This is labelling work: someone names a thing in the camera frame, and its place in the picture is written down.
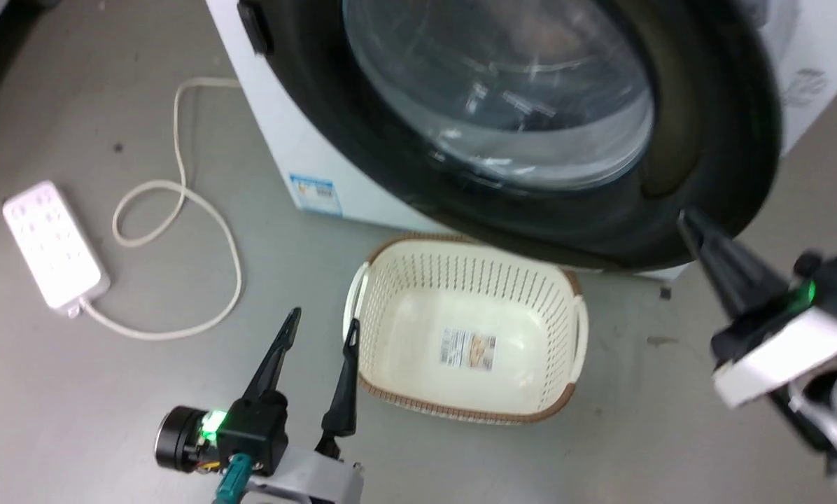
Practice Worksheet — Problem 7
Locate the white power strip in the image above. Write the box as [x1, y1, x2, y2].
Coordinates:
[2, 181, 111, 314]

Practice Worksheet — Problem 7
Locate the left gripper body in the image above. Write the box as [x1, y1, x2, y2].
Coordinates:
[155, 391, 365, 504]

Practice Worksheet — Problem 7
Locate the cream plastic laundry basket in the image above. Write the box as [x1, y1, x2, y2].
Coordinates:
[344, 234, 590, 426]

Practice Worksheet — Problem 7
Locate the blue white energy sticker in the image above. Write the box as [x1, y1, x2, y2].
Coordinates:
[289, 173, 343, 218]

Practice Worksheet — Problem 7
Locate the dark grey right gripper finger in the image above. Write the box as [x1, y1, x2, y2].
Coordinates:
[676, 209, 790, 319]

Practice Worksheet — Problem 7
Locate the white power cable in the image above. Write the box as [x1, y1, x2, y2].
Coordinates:
[76, 76, 245, 342]

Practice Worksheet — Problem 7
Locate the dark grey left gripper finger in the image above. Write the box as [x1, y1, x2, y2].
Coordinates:
[241, 307, 302, 405]
[315, 318, 361, 457]

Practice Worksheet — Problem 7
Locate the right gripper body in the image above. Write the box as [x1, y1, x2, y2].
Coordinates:
[711, 246, 837, 411]

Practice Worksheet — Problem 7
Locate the printed label in basket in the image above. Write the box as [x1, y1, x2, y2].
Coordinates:
[439, 327, 498, 371]

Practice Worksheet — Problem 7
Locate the black door hinge block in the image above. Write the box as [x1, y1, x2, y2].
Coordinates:
[238, 0, 276, 57]

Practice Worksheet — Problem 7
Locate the black round washing machine door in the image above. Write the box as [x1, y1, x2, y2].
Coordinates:
[265, 0, 785, 272]

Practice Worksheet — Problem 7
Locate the teal cable connector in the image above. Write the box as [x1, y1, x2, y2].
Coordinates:
[212, 454, 253, 504]

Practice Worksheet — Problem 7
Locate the white washing machine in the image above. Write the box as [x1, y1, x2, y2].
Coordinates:
[205, 0, 837, 282]

